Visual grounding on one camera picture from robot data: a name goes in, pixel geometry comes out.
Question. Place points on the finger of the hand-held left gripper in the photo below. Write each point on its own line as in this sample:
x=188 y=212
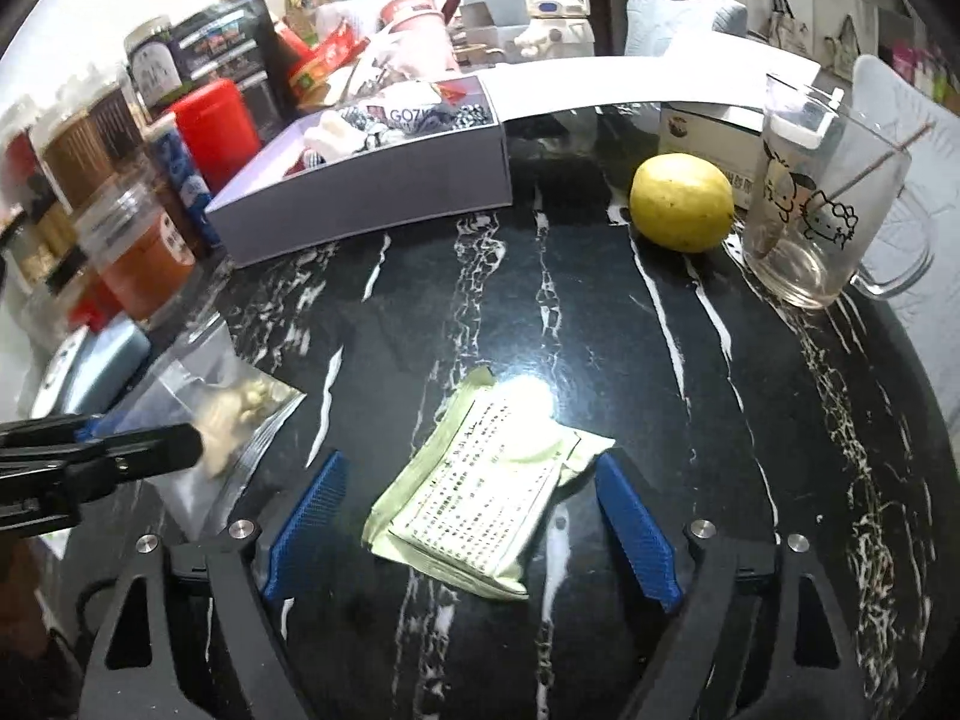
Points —
x=142 y=450
x=94 y=427

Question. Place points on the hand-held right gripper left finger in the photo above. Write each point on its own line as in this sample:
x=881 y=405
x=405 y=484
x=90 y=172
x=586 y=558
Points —
x=307 y=525

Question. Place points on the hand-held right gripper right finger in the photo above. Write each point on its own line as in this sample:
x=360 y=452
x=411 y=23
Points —
x=637 y=532

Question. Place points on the clear zip bag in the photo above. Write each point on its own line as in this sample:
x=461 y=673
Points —
x=217 y=405

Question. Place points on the pale green packet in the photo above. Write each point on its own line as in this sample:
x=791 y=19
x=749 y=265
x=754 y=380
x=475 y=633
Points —
x=480 y=495

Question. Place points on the lavender gift box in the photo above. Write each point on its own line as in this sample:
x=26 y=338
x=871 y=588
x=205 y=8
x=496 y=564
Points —
x=360 y=195

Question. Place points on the light blue case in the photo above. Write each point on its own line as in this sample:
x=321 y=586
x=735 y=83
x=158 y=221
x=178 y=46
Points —
x=116 y=364

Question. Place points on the clear jar of red sauce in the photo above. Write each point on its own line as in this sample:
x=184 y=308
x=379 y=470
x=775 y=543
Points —
x=139 y=255

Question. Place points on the blue patterned tube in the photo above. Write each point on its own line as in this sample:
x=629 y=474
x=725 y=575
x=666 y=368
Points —
x=180 y=172

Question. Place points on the clear jar of brown grains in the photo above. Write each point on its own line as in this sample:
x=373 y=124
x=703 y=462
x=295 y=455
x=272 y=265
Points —
x=75 y=154

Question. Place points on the clear jar of dark grains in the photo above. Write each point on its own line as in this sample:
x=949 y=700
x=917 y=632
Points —
x=116 y=116

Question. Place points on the red plastic container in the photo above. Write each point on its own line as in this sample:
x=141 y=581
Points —
x=214 y=127

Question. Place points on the yellow lemon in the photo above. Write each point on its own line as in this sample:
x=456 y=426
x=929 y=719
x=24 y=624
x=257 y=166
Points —
x=681 y=201

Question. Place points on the glass mug with cartoon print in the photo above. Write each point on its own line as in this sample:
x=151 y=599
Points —
x=817 y=225

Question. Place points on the cream fuzzy sock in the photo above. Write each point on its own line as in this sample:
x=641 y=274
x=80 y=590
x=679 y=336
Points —
x=326 y=136

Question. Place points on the dark jar with white label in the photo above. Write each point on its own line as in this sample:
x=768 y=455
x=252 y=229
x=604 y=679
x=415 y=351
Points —
x=154 y=67

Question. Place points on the white carton box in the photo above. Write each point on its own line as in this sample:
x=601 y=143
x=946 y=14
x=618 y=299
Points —
x=705 y=139

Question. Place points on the black display box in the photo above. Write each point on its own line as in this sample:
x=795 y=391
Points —
x=225 y=41

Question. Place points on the white printed packet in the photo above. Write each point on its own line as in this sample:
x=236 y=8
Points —
x=405 y=111

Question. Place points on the striped black white sock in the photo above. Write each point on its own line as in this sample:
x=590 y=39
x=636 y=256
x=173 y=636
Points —
x=469 y=116

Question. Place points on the red and green packet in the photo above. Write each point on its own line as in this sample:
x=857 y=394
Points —
x=330 y=52

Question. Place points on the thin metal stirrer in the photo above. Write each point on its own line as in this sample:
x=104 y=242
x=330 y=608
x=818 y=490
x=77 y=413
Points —
x=900 y=146

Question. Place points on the pink cup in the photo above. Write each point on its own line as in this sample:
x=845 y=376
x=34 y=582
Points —
x=416 y=34

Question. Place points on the cardboard box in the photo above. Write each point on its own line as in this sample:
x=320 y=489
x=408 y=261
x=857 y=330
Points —
x=487 y=15

